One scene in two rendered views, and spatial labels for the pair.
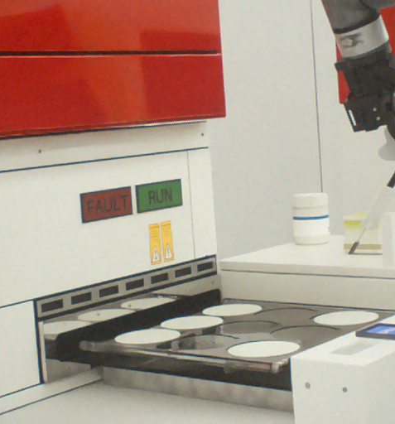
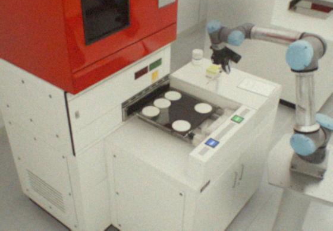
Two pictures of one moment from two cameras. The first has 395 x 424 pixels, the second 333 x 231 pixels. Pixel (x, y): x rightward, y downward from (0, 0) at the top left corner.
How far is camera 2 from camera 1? 0.99 m
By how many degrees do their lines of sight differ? 29
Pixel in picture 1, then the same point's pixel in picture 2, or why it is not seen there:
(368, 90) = (218, 55)
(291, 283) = (189, 87)
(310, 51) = not seen: outside the picture
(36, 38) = (126, 43)
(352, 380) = (201, 164)
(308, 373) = (192, 158)
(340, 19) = (213, 41)
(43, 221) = (125, 84)
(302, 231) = (194, 62)
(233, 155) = not seen: outside the picture
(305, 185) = not seen: outside the picture
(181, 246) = (160, 75)
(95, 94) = (141, 50)
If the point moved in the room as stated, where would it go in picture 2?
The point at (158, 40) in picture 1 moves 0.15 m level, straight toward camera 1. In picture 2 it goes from (159, 27) to (160, 38)
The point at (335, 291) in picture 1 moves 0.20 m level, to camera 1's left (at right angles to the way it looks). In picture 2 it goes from (201, 94) to (169, 94)
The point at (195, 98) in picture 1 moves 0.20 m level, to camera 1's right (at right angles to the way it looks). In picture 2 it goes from (167, 38) to (202, 39)
